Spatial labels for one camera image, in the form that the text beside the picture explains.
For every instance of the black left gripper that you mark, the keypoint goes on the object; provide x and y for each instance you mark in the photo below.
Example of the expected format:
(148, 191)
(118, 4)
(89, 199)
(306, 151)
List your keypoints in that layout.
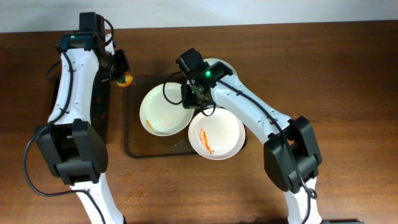
(121, 66)

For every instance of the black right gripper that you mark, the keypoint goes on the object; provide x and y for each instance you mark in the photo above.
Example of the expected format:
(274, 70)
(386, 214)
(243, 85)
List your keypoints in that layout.
(193, 100)

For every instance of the orange green sponge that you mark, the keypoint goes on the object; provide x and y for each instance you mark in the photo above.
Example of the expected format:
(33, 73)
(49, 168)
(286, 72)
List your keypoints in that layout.
(125, 80)

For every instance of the cream plate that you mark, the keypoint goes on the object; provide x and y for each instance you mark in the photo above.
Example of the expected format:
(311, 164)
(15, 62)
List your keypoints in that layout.
(161, 118)

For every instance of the white plate with sauce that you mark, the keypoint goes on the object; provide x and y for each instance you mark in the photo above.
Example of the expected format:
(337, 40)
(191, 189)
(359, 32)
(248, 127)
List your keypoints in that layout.
(217, 137)

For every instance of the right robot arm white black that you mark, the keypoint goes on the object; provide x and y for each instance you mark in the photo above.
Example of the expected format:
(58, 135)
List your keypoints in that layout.
(291, 152)

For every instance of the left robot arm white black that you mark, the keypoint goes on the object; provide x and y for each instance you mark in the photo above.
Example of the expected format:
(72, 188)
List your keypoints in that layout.
(73, 142)

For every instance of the small black tray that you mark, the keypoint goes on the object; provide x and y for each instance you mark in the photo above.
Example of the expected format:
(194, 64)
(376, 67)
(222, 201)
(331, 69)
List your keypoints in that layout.
(99, 110)

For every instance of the large brown serving tray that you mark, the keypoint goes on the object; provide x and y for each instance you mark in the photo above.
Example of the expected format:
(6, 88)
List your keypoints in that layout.
(139, 143)

